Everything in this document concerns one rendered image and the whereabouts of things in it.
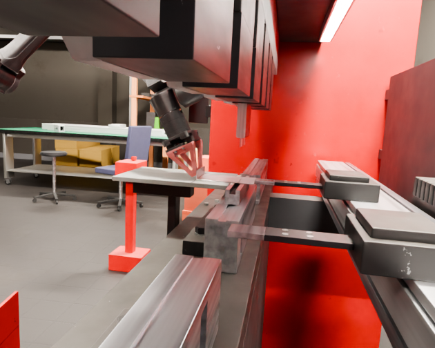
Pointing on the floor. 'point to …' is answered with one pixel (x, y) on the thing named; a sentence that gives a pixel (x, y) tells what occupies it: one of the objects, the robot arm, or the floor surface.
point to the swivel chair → (143, 142)
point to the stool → (54, 177)
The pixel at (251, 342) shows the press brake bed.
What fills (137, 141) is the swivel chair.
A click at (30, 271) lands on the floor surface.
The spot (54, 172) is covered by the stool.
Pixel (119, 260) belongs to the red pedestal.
